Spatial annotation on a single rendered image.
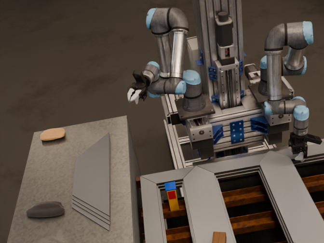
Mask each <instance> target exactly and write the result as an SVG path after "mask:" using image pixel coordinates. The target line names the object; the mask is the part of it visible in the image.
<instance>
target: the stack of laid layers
mask: <svg viewBox="0 0 324 243"><path fill-rule="evenodd" d="M291 160H292V162H293V164H294V166H295V167H297V166H303V165H308V164H313V163H319V162H324V153H323V154H318V155H312V156H307V157H306V159H305V160H304V161H303V162H301V161H300V160H295V159H291ZM214 174H215V178H216V182H217V185H218V189H219V192H220V196H221V199H222V202H223V205H224V209H225V212H226V216H227V219H228V222H229V226H230V230H231V233H232V236H233V240H234V243H236V240H235V236H234V233H233V230H232V226H231V223H230V219H229V216H228V212H227V209H226V206H225V203H224V199H223V196H222V193H221V189H220V186H219V182H218V181H220V180H225V179H230V178H236V177H241V176H248V175H254V174H259V176H260V179H261V181H262V184H263V186H264V188H265V191H266V193H267V196H268V198H269V200H270V203H271V205H272V207H273V210H274V212H275V214H276V217H277V219H278V222H279V224H280V226H281V229H282V231H283V234H284V236H285V239H286V241H287V243H295V242H293V241H292V238H291V236H290V234H289V231H288V229H287V227H286V224H285V222H284V220H283V217H282V215H281V213H280V210H279V208H278V206H277V203H276V201H275V199H274V196H273V194H272V192H271V190H270V188H269V185H268V183H267V181H266V178H265V176H264V174H263V171H262V169H261V167H260V165H257V166H251V167H246V168H241V169H235V170H230V171H224V172H219V173H214ZM174 181H175V185H176V188H182V190H183V195H184V200H185V205H186V210H187V215H188V220H189V227H190V232H191V237H192V242H193V243H196V241H195V236H194V231H193V226H192V221H191V217H190V212H189V205H188V201H187V196H186V191H185V186H184V181H183V179H180V180H174ZM174 181H169V182H174ZM165 183H168V182H163V183H158V184H156V185H157V193H158V201H159V209H160V216H161V224H162V235H163V243H167V238H166V231H165V224H164V217H163V209H162V199H161V191H164V190H165Z"/></svg>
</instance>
